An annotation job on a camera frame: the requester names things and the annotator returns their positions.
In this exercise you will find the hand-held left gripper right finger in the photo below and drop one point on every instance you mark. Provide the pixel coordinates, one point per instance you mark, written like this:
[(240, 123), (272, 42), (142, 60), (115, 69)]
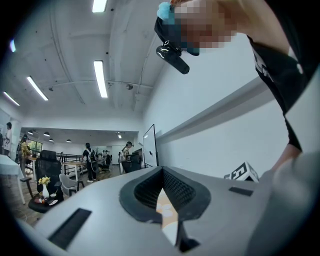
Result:
[(225, 212)]

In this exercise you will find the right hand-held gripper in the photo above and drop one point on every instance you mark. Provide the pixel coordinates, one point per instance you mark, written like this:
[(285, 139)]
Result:
[(243, 172)]

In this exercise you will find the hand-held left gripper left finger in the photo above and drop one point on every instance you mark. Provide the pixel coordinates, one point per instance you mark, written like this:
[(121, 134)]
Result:
[(107, 212)]

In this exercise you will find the person's right forearm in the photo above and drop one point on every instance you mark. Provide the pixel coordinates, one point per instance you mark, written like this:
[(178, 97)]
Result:
[(287, 156)]

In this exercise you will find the grey shell chair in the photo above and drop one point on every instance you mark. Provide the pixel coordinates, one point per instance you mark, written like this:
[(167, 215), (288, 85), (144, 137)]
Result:
[(68, 183)]

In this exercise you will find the orange flower-print mat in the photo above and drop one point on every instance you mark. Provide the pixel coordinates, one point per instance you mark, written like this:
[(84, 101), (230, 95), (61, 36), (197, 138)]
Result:
[(167, 210)]

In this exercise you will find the round black side table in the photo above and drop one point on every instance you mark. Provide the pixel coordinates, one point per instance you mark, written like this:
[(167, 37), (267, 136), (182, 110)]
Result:
[(43, 205)]

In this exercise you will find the white vase with yellow flowers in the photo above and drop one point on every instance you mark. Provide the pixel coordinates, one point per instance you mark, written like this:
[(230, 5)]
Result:
[(45, 186)]

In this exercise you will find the black mesh office chair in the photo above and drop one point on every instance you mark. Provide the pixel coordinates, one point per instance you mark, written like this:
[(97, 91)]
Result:
[(48, 166)]

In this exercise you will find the white whiteboard on black stand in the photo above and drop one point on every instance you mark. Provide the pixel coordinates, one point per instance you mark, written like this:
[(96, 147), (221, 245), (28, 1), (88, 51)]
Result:
[(150, 147)]

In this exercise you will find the person's black t-shirt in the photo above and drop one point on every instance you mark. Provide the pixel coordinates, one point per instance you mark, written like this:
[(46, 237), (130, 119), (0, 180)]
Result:
[(277, 75)]

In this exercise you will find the white table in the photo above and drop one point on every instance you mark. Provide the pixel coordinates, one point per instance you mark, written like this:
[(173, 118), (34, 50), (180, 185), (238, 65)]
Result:
[(8, 166)]

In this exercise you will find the long ceiling strip light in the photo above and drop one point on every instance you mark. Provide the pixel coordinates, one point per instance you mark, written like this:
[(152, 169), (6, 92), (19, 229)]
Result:
[(100, 78), (12, 46), (37, 88), (11, 98), (99, 5)]

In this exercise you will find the person's head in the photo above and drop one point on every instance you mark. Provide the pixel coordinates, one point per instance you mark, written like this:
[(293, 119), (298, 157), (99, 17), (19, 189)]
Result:
[(225, 22)]

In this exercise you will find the light blue fluffy hair clip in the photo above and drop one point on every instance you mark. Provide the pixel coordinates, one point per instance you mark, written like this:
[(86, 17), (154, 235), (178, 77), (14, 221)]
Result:
[(164, 11)]

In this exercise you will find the black head-worn camera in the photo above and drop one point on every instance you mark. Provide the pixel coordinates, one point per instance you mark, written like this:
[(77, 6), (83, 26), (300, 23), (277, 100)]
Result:
[(172, 56)]

